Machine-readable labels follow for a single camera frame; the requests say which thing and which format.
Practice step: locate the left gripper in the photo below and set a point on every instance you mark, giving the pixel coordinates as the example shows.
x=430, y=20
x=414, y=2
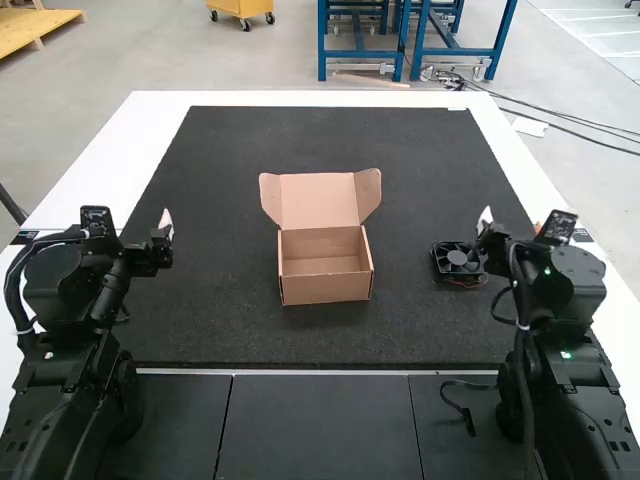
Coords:
x=150, y=257

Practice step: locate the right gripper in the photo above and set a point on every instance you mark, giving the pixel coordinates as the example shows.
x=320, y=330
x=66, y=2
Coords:
x=492, y=250

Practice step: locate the black square fan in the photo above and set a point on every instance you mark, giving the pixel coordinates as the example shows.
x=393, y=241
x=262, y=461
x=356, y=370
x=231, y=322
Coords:
x=456, y=260

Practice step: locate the cardboard box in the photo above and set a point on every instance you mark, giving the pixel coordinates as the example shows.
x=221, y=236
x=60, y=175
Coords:
x=325, y=260

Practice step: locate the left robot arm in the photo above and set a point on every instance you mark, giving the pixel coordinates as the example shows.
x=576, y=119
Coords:
x=60, y=350

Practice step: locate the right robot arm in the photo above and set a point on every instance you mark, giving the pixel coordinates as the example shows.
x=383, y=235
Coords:
x=570, y=310

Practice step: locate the white paper sheet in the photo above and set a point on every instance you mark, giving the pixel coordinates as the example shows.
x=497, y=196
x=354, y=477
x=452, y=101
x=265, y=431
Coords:
x=531, y=126

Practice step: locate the black mat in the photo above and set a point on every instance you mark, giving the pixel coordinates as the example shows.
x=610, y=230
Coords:
x=320, y=140

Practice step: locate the wooden plank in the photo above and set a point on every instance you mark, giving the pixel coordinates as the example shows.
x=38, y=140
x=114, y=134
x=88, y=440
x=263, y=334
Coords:
x=370, y=79

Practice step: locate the dark base panel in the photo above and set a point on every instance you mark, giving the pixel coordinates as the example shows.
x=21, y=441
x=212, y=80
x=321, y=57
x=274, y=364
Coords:
x=450, y=460
x=180, y=430
x=320, y=430

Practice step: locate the yellow wheeled cart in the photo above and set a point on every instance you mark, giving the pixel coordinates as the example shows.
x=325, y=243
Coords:
x=242, y=7

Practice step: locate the wooden pallet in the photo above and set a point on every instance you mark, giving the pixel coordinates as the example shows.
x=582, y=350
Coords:
x=30, y=27

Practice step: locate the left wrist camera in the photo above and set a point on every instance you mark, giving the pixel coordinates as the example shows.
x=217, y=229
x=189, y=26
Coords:
x=97, y=221

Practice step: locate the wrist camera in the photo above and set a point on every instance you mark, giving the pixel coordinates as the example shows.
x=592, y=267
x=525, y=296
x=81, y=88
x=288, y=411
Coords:
x=560, y=226
x=97, y=221

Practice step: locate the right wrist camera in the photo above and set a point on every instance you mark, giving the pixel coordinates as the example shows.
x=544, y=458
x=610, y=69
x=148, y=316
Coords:
x=560, y=226

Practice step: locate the blue metal frame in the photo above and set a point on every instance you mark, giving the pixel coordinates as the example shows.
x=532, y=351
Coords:
x=360, y=52
x=455, y=50

